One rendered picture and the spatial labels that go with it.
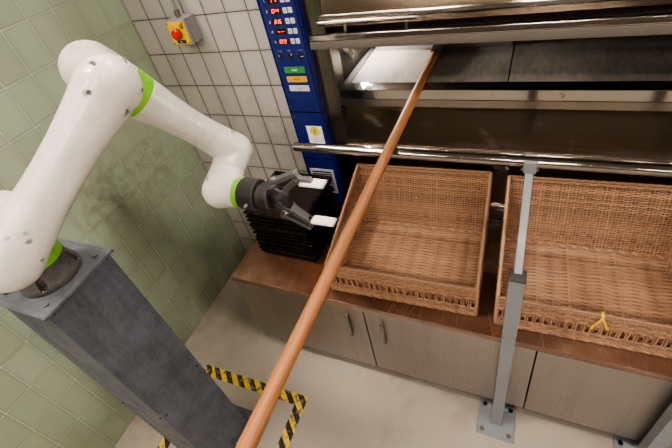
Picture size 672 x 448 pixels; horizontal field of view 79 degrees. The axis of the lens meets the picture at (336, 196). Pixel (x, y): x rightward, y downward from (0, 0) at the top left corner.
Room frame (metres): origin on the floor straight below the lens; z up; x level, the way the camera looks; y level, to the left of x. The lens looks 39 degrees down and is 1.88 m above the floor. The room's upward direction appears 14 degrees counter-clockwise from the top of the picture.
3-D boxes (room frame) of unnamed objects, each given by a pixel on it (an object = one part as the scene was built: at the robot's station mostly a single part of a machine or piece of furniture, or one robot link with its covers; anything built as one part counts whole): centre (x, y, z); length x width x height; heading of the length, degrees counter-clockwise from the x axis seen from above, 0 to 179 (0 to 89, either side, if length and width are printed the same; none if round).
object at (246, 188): (0.94, 0.22, 1.19); 0.12 x 0.06 x 0.09; 149
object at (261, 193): (0.90, 0.16, 1.19); 0.09 x 0.07 x 0.08; 59
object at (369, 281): (1.09, -0.25, 0.72); 0.56 x 0.49 x 0.28; 61
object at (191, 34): (1.76, 0.42, 1.46); 0.10 x 0.07 x 0.10; 59
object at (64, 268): (0.83, 0.81, 1.23); 0.26 x 0.15 x 0.06; 60
